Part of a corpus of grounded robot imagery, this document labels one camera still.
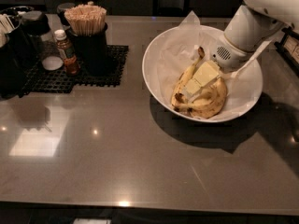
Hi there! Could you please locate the dark jar behind chopsticks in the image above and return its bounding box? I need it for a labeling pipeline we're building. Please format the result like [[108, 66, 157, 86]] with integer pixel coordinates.
[[57, 3, 75, 26]]

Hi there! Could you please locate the white paper liner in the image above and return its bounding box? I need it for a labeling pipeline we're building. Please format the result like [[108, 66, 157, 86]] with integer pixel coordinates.
[[154, 14, 263, 122]]

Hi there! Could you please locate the wooden chopsticks bundle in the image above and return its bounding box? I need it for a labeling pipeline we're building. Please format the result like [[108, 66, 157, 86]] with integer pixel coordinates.
[[64, 4, 107, 35]]

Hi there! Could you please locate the black menu stand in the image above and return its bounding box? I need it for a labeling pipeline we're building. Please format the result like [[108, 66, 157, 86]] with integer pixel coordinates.
[[275, 27, 299, 77]]

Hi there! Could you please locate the long stemmed spotted banana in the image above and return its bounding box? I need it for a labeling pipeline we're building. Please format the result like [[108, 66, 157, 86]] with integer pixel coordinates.
[[171, 47, 205, 108]]

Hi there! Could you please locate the small brown sauce bottle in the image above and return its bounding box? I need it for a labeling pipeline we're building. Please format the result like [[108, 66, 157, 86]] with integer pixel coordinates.
[[54, 29, 80, 76]]

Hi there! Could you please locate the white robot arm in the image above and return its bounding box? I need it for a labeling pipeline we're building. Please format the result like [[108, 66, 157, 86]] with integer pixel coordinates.
[[182, 0, 299, 100]]

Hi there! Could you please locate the glass shaker black lid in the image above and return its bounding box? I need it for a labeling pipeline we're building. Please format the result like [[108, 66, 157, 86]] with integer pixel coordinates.
[[21, 10, 64, 71]]

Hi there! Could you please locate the white bowl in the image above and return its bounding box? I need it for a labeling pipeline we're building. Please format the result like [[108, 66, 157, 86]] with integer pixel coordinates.
[[142, 25, 263, 123]]

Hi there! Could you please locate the black grid mat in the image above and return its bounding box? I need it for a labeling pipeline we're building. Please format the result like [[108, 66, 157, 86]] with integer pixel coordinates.
[[19, 45, 129, 97]]

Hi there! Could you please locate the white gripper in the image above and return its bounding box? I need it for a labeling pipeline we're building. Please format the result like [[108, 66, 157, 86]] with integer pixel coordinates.
[[181, 35, 249, 100]]

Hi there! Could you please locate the black container at left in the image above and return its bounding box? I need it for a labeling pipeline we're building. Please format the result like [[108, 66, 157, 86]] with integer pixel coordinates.
[[0, 6, 37, 97]]

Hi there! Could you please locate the black chopstick cup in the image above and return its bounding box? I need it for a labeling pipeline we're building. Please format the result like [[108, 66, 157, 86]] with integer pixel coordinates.
[[66, 24, 109, 77]]

